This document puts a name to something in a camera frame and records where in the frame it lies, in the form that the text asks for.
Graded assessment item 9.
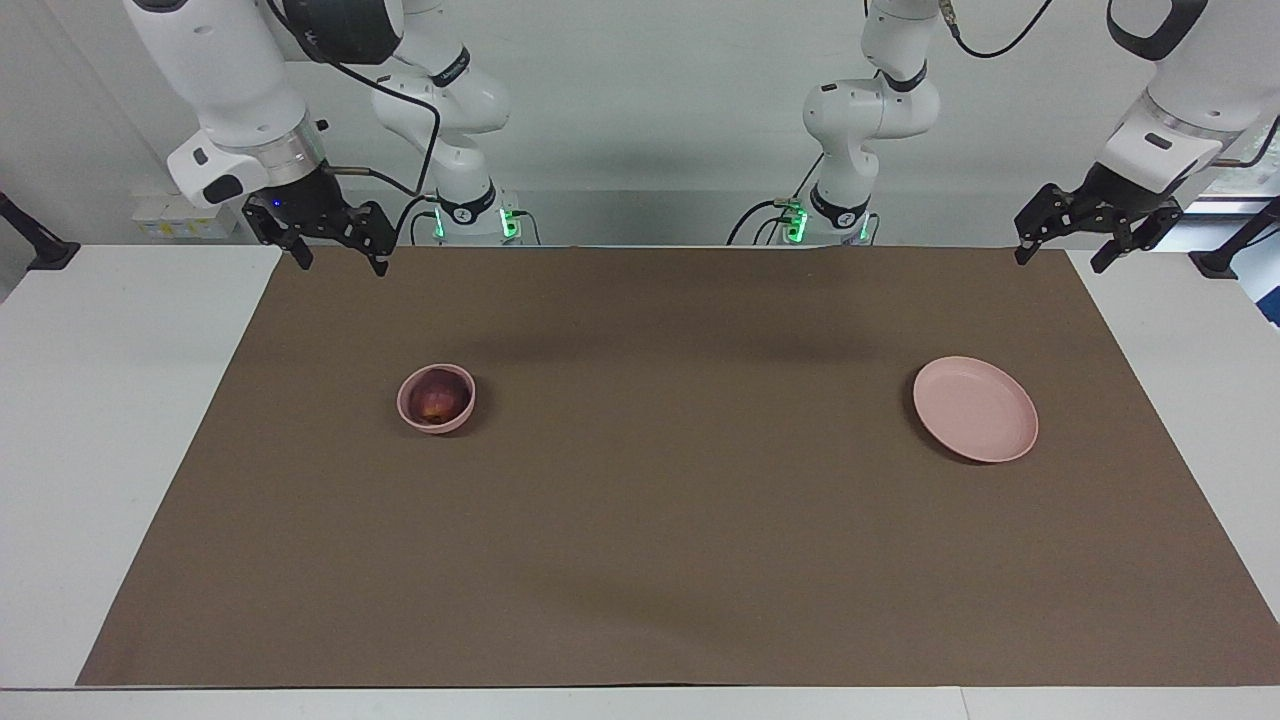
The black base cable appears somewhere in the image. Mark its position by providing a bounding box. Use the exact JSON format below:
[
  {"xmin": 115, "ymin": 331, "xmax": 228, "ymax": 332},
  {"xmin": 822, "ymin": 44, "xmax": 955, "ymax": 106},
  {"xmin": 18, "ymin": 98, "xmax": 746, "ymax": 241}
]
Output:
[
  {"xmin": 727, "ymin": 150, "xmax": 826, "ymax": 247},
  {"xmin": 393, "ymin": 193, "xmax": 543, "ymax": 247}
]

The pink plate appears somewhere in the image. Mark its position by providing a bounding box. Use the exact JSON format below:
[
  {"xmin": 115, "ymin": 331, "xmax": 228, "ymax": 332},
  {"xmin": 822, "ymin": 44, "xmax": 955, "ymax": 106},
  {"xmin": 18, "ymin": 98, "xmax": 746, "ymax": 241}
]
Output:
[{"xmin": 912, "ymin": 356, "xmax": 1040, "ymax": 464}]

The pink bowl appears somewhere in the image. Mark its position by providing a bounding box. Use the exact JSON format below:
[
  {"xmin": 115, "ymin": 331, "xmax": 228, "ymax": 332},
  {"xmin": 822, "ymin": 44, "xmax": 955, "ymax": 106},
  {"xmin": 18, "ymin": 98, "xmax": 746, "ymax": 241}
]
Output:
[{"xmin": 396, "ymin": 363, "xmax": 477, "ymax": 435}]

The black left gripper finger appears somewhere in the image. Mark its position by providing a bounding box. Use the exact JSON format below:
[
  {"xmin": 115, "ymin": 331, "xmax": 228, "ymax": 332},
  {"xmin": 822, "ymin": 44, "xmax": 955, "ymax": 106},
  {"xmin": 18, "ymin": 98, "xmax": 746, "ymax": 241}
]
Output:
[
  {"xmin": 1090, "ymin": 199, "xmax": 1182, "ymax": 274},
  {"xmin": 1014, "ymin": 183, "xmax": 1087, "ymax": 268}
]

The black clamp stand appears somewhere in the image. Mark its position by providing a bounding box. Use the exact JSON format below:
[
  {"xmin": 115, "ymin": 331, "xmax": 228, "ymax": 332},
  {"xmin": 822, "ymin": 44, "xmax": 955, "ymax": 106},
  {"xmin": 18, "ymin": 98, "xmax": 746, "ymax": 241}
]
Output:
[
  {"xmin": 1190, "ymin": 195, "xmax": 1280, "ymax": 279},
  {"xmin": 0, "ymin": 190, "xmax": 81, "ymax": 271}
]

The white box on table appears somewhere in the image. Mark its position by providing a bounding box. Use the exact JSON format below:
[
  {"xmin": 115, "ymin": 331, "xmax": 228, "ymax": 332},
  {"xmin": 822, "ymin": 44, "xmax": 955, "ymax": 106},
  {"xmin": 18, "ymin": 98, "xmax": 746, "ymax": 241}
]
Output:
[{"xmin": 133, "ymin": 192, "xmax": 247, "ymax": 241}]

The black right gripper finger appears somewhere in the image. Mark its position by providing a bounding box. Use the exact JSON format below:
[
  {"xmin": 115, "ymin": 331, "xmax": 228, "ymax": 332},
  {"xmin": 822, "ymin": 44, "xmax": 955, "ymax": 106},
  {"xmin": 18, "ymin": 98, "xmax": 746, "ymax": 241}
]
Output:
[
  {"xmin": 340, "ymin": 200, "xmax": 397, "ymax": 279},
  {"xmin": 245, "ymin": 200, "xmax": 314, "ymax": 272}
]

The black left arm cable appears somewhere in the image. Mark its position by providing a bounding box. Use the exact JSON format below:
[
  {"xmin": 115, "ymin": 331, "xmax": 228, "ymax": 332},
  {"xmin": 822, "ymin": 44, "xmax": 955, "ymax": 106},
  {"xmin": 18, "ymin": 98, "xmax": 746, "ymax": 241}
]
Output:
[{"xmin": 940, "ymin": 0, "xmax": 1280, "ymax": 171}]

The dark red apple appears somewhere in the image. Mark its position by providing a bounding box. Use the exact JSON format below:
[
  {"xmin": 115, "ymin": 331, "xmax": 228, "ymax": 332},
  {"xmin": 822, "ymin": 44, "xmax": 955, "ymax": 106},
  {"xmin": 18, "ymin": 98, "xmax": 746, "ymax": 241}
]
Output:
[{"xmin": 414, "ymin": 372, "xmax": 468, "ymax": 425}]

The brown table mat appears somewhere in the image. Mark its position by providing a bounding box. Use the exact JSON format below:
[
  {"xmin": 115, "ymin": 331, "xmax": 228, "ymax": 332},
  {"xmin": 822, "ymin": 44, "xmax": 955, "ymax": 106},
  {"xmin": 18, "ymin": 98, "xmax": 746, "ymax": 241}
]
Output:
[{"xmin": 77, "ymin": 245, "xmax": 1280, "ymax": 688}]

